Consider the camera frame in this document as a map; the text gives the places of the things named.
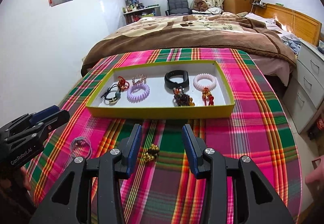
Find pink plastic stool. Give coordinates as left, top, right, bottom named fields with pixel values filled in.
left=305, top=163, right=324, bottom=195

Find cluttered shelf desk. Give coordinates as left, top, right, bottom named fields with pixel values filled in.
left=123, top=3, right=161, bottom=25

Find black wristband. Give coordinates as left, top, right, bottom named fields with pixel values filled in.
left=164, top=70, right=190, bottom=91

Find wooden headboard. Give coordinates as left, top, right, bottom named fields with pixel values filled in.
left=254, top=3, right=322, bottom=46

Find thin grey hair ties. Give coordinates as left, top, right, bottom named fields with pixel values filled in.
left=69, top=136, right=92, bottom=160

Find dark armchair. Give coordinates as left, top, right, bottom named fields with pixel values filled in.
left=166, top=0, right=193, bottom=16

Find white pillow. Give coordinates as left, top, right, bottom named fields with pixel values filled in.
left=244, top=12, right=275, bottom=24

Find brown teddy bear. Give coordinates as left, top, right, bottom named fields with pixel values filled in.
left=193, top=0, right=209, bottom=12

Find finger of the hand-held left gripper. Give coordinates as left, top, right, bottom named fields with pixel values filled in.
left=4, top=110, right=71, bottom=143
left=28, top=105, right=61, bottom=125

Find yellow cardboard tray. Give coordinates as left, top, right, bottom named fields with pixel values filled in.
left=85, top=60, right=235, bottom=119

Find purple coil hair tie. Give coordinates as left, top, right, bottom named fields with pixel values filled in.
left=127, top=84, right=150, bottom=102

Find black hair tie grey bead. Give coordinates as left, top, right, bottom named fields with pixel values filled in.
left=101, top=86, right=121, bottom=106

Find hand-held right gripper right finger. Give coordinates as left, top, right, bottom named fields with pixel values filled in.
left=182, top=124, right=295, bottom=224

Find pink plaid blanket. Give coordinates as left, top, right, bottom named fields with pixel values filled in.
left=25, top=48, right=303, bottom=224

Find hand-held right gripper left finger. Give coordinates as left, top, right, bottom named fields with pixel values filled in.
left=29, top=123, right=143, bottom=224

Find red knot ornament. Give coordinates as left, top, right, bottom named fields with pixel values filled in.
left=117, top=76, right=130, bottom=91

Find pink coil bracelet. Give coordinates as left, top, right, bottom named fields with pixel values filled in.
left=193, top=73, right=217, bottom=91

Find dark bead bracelet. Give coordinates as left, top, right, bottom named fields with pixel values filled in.
left=173, top=87, right=196, bottom=107

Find pale bed sheet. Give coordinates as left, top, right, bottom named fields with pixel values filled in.
left=250, top=55, right=291, bottom=86

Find brown patterned blanket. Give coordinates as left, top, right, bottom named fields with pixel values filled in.
left=81, top=12, right=296, bottom=77

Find crystal bead bracelet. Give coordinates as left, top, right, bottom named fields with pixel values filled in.
left=132, top=74, right=148, bottom=86

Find gold bead bracelet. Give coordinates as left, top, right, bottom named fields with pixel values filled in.
left=141, top=145, right=160, bottom=163

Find red cord tassel ornament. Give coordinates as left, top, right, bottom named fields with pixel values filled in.
left=201, top=88, right=215, bottom=107

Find grey drawer cabinet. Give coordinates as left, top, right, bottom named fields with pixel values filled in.
left=282, top=40, right=324, bottom=134

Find blue clothing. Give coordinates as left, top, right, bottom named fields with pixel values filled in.
left=282, top=38, right=302, bottom=52

